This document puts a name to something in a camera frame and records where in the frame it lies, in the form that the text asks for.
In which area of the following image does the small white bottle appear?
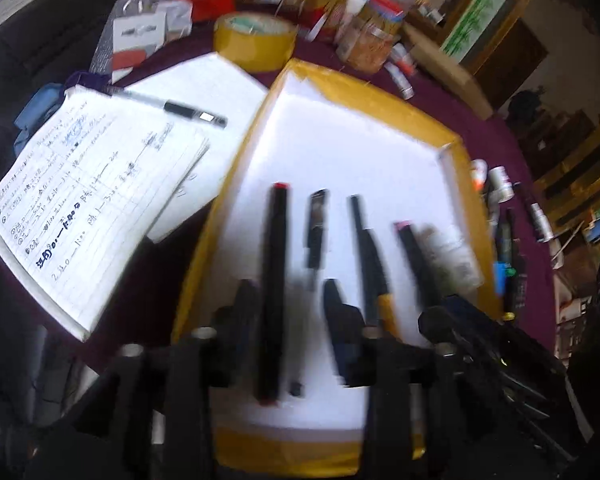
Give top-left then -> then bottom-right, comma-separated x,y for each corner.
530,202 -> 556,243

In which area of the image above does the yellow tape roll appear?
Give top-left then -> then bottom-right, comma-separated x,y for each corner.
214,11 -> 299,72

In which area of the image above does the black marker with red cap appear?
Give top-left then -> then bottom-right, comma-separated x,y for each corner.
254,181 -> 291,406

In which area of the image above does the small white tube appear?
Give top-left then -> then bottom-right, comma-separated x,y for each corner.
385,60 -> 416,100

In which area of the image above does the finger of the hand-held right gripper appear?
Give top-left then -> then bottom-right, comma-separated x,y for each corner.
419,295 -> 502,357

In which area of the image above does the dark sofa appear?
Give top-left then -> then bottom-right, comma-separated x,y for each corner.
0,0 -> 118,126

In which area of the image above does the cardboard box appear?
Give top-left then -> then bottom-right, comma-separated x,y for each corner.
402,22 -> 496,121

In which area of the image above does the white and red card package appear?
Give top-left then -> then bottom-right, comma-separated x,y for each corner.
111,12 -> 167,83

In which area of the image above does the blue cloth bag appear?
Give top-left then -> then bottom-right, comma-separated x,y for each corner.
12,72 -> 106,158

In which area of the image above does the plastic jar of snacks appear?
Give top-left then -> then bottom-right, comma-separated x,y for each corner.
337,0 -> 411,73

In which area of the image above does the short black pen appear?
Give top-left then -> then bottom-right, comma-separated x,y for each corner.
305,189 -> 330,271

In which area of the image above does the black pen with yellow end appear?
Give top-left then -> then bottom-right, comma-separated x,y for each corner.
349,195 -> 398,336

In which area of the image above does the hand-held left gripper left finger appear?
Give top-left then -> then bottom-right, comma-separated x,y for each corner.
30,280 -> 262,480

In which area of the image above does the purple tablecloth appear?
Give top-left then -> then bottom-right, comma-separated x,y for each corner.
0,25 -> 561,480

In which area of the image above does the black marker with pink cap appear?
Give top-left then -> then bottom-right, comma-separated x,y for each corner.
394,221 -> 443,311

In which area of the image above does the open handwritten notebook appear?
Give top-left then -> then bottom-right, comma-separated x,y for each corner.
0,52 -> 271,343

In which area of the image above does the green scroll painting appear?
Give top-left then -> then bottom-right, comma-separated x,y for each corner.
440,0 -> 526,61

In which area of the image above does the black marker with blue cap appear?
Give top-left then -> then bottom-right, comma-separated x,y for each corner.
494,210 -> 512,297

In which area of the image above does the clear pen with black grip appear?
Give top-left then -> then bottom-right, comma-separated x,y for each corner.
105,85 -> 228,130

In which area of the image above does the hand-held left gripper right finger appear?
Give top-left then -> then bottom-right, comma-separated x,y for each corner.
322,277 -> 501,480

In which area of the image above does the white tray with yellow rim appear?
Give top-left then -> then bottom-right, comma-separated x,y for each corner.
172,58 -> 503,478

